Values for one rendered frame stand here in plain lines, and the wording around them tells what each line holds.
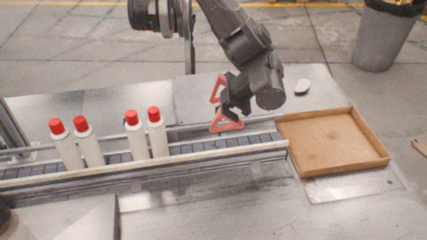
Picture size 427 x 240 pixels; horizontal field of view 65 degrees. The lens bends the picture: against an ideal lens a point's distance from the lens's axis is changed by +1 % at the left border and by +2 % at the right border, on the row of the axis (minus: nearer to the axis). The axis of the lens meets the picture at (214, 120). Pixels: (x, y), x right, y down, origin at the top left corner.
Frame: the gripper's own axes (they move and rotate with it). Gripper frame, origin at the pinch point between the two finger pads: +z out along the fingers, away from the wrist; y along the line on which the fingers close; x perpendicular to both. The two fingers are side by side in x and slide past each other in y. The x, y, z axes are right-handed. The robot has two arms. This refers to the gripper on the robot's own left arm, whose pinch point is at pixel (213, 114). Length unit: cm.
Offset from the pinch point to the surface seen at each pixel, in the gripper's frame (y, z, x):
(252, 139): -18.2, 14.6, 29.0
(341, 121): -32, -4, 59
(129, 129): -7.8, 25.1, -9.8
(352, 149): -18, -4, 59
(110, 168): -3.9, 39.8, -7.2
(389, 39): -173, -19, 161
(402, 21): -171, -34, 153
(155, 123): -9.4, 20.3, -4.6
